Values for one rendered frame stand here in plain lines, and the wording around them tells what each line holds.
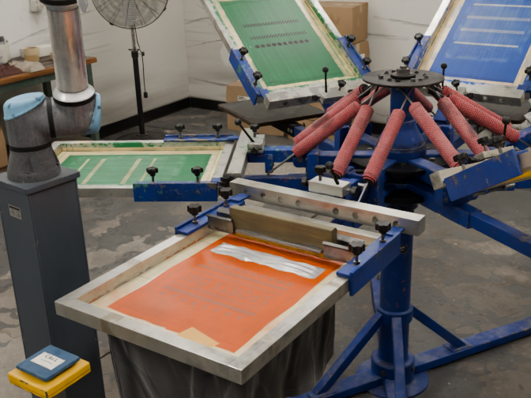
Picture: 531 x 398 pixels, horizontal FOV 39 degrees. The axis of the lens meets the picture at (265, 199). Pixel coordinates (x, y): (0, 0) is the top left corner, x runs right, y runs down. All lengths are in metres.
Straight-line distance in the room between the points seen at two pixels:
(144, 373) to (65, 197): 0.58
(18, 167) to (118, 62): 4.85
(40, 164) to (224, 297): 0.65
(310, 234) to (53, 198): 0.74
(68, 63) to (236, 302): 0.78
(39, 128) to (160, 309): 0.62
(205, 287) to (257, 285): 0.14
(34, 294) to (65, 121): 0.54
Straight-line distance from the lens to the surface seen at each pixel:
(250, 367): 1.64
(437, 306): 3.90
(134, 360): 2.01
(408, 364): 3.23
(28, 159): 2.19
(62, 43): 2.07
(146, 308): 1.95
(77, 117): 2.16
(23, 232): 2.26
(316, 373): 2.15
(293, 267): 2.10
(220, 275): 2.08
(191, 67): 7.70
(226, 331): 1.82
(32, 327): 2.43
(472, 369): 3.44
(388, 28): 6.46
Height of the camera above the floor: 1.90
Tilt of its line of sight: 21 degrees down
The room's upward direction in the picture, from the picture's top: 2 degrees counter-clockwise
